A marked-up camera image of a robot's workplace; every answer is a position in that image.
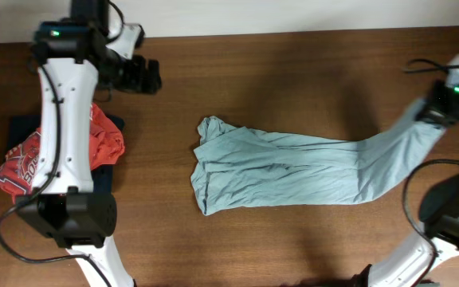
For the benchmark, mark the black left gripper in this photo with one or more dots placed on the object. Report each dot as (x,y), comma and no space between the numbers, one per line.
(145,76)

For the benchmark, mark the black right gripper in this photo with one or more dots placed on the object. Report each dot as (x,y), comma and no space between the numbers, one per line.
(433,111)

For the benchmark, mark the light blue t-shirt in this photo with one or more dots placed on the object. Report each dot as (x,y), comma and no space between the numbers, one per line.
(247,167)

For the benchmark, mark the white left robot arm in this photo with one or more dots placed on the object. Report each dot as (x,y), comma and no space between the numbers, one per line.
(73,60)

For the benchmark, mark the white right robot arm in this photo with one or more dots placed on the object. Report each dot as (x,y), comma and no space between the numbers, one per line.
(436,230)

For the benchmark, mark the dark navy folded garment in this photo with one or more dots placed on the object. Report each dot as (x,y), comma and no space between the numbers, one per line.
(22,127)

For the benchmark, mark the red printed t-shirt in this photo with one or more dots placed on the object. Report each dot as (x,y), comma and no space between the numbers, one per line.
(22,167)

